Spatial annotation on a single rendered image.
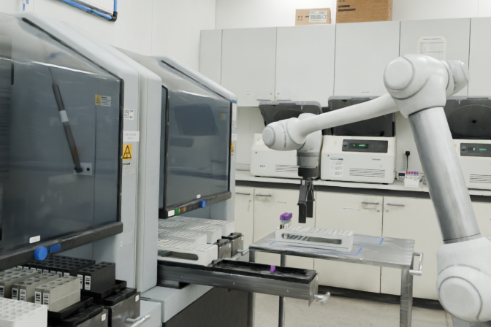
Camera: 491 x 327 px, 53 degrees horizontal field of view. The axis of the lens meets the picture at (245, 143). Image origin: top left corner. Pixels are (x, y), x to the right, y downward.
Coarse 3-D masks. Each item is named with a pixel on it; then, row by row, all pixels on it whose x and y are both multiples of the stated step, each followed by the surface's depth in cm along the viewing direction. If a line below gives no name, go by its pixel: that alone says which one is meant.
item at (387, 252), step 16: (272, 240) 202; (368, 240) 207; (384, 240) 208; (400, 240) 209; (256, 256) 193; (304, 256) 183; (320, 256) 181; (336, 256) 179; (352, 256) 178; (368, 256) 179; (384, 256) 180; (400, 256) 180; (416, 272) 175; (400, 288) 171; (400, 304) 171; (400, 320) 171
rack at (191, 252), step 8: (160, 240) 175; (168, 240) 176; (176, 240) 176; (160, 248) 167; (168, 248) 166; (176, 248) 165; (184, 248) 164; (192, 248) 165; (200, 248) 166; (208, 248) 165; (216, 248) 169; (160, 256) 167; (168, 256) 174; (176, 256) 176; (184, 256) 175; (192, 256) 174; (200, 256) 162; (208, 256) 163; (216, 256) 170; (200, 264) 162
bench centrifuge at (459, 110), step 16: (464, 96) 366; (480, 96) 360; (448, 112) 380; (464, 112) 376; (480, 112) 372; (464, 128) 390; (480, 128) 386; (464, 144) 355; (480, 144) 352; (464, 160) 350; (480, 160) 347; (464, 176) 350; (480, 176) 347
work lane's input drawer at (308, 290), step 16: (160, 272) 165; (176, 272) 163; (192, 272) 161; (208, 272) 159; (224, 272) 159; (240, 272) 157; (256, 272) 155; (272, 272) 161; (288, 272) 161; (304, 272) 155; (240, 288) 156; (256, 288) 154; (272, 288) 152; (288, 288) 150; (304, 288) 149
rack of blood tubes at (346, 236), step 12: (276, 228) 195; (288, 228) 195; (300, 228) 197; (312, 228) 197; (324, 228) 198; (276, 240) 194; (288, 240) 193; (300, 240) 191; (312, 240) 199; (324, 240) 198; (336, 240) 196; (348, 240) 185
